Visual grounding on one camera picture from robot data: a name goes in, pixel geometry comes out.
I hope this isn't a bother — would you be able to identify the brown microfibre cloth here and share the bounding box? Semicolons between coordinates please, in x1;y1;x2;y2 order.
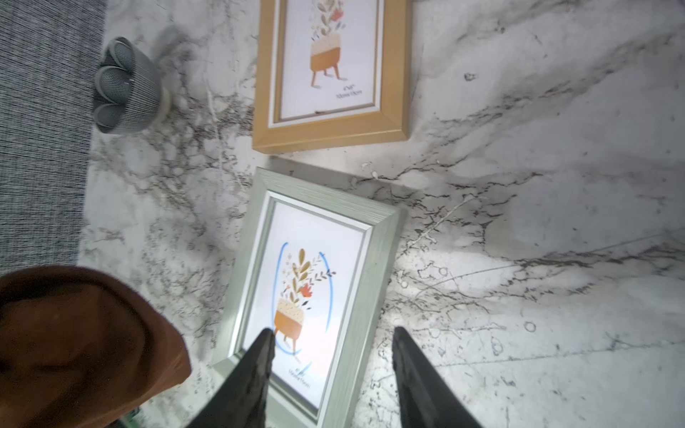
1;266;192;427

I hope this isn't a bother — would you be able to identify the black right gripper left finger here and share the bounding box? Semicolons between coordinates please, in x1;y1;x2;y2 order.
187;328;275;428

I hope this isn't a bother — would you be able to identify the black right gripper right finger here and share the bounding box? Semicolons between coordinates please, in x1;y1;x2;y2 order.
392;326;480;428

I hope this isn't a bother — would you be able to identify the grey flower shaped dish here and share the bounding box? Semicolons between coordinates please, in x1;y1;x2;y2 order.
92;37;171;135

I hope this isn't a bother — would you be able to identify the light wood picture frame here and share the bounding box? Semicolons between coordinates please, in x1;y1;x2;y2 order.
253;1;412;153

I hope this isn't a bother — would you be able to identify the grey green picture frame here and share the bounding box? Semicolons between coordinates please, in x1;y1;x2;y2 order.
212;169;407;427

